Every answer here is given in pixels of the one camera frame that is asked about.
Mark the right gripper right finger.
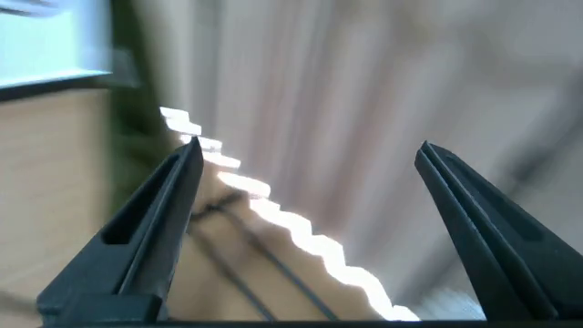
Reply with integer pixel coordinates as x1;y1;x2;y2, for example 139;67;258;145
414;139;583;322

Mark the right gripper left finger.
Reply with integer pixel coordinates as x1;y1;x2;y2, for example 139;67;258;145
36;135;205;325

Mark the black clothes rack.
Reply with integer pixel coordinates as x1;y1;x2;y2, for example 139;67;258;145
186;67;583;323

